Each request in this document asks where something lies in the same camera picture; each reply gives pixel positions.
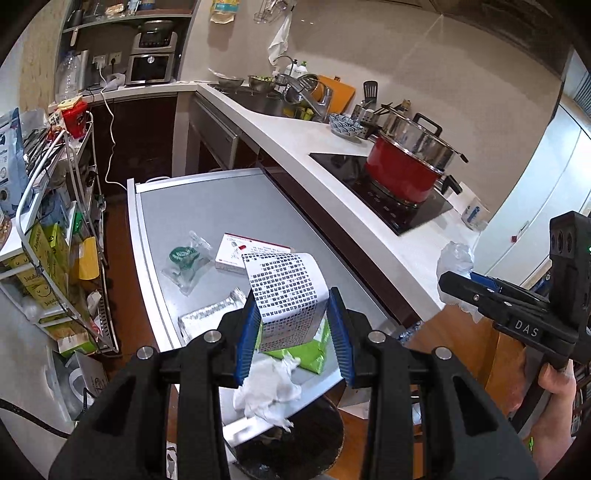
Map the yellow green tea box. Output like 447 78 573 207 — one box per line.
17 224 67 310

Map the white power cable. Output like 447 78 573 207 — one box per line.
94 64 129 191

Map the black induction cooktop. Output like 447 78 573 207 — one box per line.
308 153 452 235

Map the white blue patterned carton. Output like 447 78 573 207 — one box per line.
242 252 329 352

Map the red cooking pot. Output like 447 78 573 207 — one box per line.
365 110 468 207

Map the blue white snack bag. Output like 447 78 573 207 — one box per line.
0 107 29 218

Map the red box on rack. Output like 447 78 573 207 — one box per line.
57 95 87 139

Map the kitchen faucet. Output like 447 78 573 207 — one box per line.
274 74 334 123

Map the black lined trash bin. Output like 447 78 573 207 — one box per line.
233 397 344 479

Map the silver foil wrapper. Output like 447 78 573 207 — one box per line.
178 288 246 345

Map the white wire storage rack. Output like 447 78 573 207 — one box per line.
1 109 120 356

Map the green snack bag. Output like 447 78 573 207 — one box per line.
266 317 331 375

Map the blue white patterned bowl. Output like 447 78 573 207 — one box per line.
328 113 363 139

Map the white tissue box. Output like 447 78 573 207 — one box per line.
461 197 491 232

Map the person's right hand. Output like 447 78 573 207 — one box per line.
531 359 577 463

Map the hanging white towel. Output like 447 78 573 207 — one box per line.
267 11 293 65

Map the white plastic bag on counter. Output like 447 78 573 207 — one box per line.
436 241 483 324

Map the white red printed box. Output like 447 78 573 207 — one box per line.
214 233 294 274

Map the clear bag green item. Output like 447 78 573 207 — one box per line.
161 231 212 296

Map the coffee machine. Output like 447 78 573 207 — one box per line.
131 19 177 55

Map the orange cutting board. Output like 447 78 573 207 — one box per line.
312 75 356 114

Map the white tissue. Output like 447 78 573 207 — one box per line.
232 353 301 433

